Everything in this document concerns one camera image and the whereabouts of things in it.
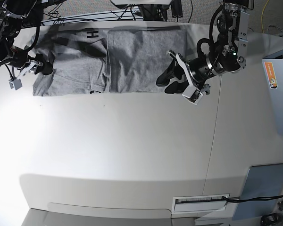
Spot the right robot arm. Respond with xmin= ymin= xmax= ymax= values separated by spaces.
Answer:
xmin=0 ymin=0 xmax=61 ymax=81

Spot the grey T-shirt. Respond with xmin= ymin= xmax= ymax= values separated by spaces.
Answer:
xmin=33 ymin=24 xmax=186 ymax=97

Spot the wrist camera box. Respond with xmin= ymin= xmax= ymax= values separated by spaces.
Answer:
xmin=8 ymin=78 xmax=22 ymax=90
xmin=182 ymin=86 xmax=203 ymax=105

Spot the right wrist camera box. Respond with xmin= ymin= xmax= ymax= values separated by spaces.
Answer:
xmin=8 ymin=78 xmax=22 ymax=90

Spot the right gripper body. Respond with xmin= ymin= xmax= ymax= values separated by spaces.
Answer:
xmin=9 ymin=58 xmax=43 ymax=80

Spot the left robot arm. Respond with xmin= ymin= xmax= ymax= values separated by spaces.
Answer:
xmin=156 ymin=0 xmax=254 ymax=104

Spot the yellow cable on floor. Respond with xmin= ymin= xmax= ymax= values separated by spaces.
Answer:
xmin=260 ymin=0 xmax=269 ymax=33

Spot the white cable grommet tray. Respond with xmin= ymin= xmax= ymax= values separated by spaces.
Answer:
xmin=171 ymin=194 xmax=230 ymax=214

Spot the black cable on table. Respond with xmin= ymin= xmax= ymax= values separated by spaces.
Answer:
xmin=222 ymin=194 xmax=283 ymax=203

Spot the blue-grey tablet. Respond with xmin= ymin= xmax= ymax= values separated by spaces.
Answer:
xmin=232 ymin=163 xmax=283 ymax=221

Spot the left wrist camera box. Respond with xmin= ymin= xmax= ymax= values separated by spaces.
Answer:
xmin=182 ymin=86 xmax=203 ymax=105

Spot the black device bottom right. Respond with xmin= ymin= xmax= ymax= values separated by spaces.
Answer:
xmin=260 ymin=213 xmax=283 ymax=226

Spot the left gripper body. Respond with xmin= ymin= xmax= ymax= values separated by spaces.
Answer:
xmin=170 ymin=51 xmax=210 ymax=95

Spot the blue laptop with stickers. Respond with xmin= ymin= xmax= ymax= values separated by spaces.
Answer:
xmin=262 ymin=59 xmax=283 ymax=136

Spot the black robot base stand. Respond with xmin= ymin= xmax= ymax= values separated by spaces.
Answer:
xmin=110 ymin=0 xmax=194 ymax=22

